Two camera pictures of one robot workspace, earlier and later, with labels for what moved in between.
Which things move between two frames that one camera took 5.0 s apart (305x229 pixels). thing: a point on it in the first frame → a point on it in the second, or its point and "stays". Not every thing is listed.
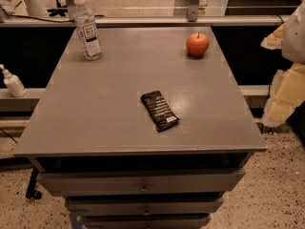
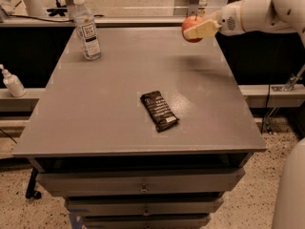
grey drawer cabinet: (92, 140) stays
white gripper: (294, 40) → (229, 23)
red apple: (197, 44) → (190, 22)
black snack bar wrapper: (159, 111) stays
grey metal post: (193, 7) stays
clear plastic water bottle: (87, 29) stays
